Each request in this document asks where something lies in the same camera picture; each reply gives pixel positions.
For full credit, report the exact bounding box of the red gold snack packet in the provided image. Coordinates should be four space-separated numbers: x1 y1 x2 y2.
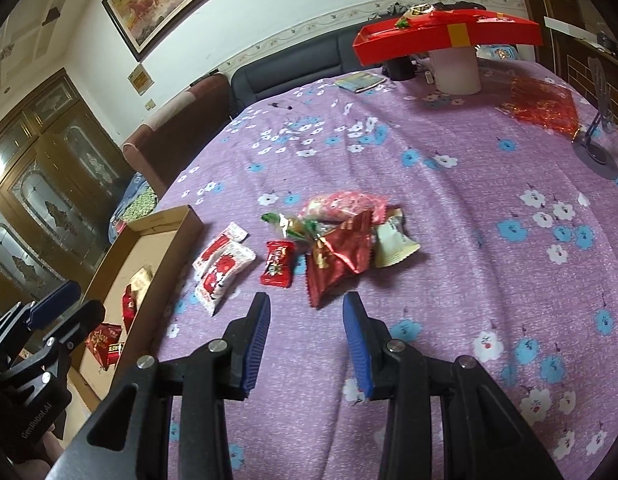
85 323 122 371

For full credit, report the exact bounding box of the white red snack packet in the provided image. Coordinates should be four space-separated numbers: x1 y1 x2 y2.
193 221 249 271
194 241 257 317

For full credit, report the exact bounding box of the red tray on white cup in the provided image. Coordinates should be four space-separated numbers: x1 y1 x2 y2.
352 8 543 67

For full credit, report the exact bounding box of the beige biscuit packet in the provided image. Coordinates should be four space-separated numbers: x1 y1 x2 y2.
130 268 154 295

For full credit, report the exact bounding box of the brown armchair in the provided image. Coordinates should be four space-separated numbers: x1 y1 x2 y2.
122 72 233 201

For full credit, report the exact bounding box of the black leather sofa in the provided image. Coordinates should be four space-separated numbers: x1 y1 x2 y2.
230 24 390 116

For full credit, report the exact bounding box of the pink snack packet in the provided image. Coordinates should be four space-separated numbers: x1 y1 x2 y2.
296 190 388 223

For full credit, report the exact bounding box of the blue printed packet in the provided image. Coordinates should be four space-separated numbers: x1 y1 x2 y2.
476 44 519 61

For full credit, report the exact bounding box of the red plastic bag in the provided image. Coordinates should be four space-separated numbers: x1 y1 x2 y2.
499 76 582 142

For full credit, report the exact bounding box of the black pouch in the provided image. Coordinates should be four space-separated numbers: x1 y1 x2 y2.
381 55 417 82

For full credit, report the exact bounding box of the white green snack packet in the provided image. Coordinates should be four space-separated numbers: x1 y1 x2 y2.
374 207 421 269

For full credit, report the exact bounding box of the printed booklet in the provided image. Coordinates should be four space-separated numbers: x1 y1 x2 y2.
335 72 387 95

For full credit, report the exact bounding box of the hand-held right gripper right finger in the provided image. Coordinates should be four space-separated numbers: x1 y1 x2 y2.
342 291 565 480

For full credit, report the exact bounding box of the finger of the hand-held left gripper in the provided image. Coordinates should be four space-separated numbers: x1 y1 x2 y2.
43 300 106 362
0 280 83 357

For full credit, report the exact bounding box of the green clear snack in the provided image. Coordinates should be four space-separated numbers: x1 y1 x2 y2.
261 212 330 253

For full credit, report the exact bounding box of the white cylindrical container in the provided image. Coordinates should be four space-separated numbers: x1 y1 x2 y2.
429 45 482 96

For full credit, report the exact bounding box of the dark red snack packet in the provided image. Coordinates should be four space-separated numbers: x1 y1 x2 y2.
305 208 376 309

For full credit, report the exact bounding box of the grey phone stand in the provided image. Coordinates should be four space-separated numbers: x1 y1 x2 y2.
572 57 618 181

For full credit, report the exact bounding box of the blue green cloth pile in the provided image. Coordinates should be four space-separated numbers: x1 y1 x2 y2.
108 172 157 246

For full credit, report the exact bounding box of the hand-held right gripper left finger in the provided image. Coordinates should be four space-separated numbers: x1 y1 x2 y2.
46 291 271 480

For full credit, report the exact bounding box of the small red candy packet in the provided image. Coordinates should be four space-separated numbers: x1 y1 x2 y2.
259 240 296 288

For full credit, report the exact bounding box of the yellow wall plaque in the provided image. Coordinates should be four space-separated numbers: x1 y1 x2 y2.
127 62 155 95

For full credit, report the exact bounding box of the wooden glass-door cabinet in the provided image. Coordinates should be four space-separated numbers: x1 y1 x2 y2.
0 67 134 321

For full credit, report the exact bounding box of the shallow cardboard box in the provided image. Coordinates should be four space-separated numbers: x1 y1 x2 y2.
69 204 206 413

